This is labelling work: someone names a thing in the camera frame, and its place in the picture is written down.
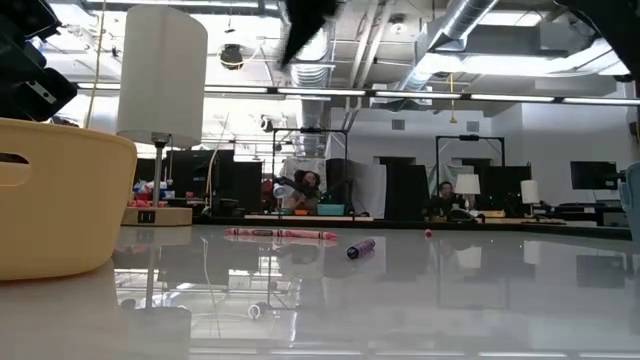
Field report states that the background wooden table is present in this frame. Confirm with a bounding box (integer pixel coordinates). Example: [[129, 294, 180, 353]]
[[243, 213, 375, 223]]

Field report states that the black ceiling dome camera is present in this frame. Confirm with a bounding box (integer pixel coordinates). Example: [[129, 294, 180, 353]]
[[219, 43, 245, 71]]

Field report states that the black partition panel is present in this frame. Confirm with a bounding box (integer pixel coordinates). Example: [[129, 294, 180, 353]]
[[134, 148, 264, 217]]

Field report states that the long ceiling light strip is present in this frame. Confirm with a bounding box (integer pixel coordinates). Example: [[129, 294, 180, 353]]
[[77, 82, 640, 106]]

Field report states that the yellow plastic tray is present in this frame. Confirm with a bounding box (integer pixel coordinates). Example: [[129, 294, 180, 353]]
[[0, 117, 139, 282]]

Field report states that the teal storage bin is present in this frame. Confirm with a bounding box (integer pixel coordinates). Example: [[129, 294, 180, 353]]
[[316, 202, 347, 217]]

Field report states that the purple crayon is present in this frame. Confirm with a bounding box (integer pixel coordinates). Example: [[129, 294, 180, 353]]
[[346, 238, 377, 261]]

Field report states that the person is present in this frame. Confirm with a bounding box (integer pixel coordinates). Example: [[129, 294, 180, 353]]
[[427, 180, 469, 219], [282, 169, 324, 216]]

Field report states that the pile of crayons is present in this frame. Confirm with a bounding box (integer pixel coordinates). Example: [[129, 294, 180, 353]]
[[223, 227, 339, 241]]

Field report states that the black monitor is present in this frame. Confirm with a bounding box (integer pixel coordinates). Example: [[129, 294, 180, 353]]
[[570, 160, 619, 191]]

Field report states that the white shade table lamp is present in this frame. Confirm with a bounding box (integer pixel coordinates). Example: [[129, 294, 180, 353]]
[[115, 4, 209, 227]]

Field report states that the black rig frame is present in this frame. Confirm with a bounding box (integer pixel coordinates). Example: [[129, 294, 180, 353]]
[[434, 133, 506, 216], [271, 127, 350, 216]]

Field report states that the small white background lamp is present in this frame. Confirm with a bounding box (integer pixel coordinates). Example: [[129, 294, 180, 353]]
[[453, 173, 482, 211], [519, 178, 541, 217]]

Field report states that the yellow pole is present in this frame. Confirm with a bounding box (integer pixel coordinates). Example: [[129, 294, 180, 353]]
[[83, 0, 109, 129]]

